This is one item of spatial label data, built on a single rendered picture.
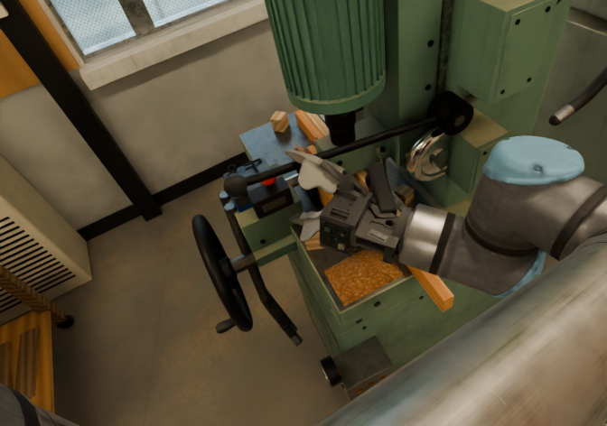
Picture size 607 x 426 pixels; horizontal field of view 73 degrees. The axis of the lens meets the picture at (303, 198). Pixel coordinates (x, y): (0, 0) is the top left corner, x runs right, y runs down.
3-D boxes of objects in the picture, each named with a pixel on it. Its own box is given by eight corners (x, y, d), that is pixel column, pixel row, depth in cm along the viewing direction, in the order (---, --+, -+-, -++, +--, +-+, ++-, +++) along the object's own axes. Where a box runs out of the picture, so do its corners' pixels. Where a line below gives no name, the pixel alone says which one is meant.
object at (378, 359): (333, 371, 101) (329, 359, 95) (377, 347, 103) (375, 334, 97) (350, 403, 96) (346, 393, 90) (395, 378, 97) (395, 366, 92)
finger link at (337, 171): (325, 160, 58) (369, 199, 59) (329, 153, 59) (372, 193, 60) (308, 174, 62) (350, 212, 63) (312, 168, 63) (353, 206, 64)
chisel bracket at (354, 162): (320, 169, 90) (313, 140, 84) (375, 143, 92) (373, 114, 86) (334, 189, 85) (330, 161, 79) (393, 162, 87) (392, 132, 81)
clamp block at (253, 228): (233, 209, 98) (220, 184, 91) (284, 187, 100) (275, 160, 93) (253, 254, 88) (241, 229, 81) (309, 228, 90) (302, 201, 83)
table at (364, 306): (212, 163, 115) (205, 148, 110) (310, 122, 120) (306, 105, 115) (298, 354, 75) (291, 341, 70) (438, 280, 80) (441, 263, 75)
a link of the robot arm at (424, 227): (452, 199, 57) (437, 243, 64) (417, 189, 59) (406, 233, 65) (437, 245, 51) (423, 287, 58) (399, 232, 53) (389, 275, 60)
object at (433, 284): (297, 124, 110) (294, 112, 107) (303, 121, 110) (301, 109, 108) (442, 312, 69) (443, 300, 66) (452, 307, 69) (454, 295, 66)
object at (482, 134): (437, 167, 83) (442, 120, 74) (466, 153, 84) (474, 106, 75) (469, 197, 77) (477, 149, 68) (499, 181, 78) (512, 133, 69)
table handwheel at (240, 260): (191, 217, 107) (176, 223, 78) (262, 185, 110) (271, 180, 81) (238, 315, 109) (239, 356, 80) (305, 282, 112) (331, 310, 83)
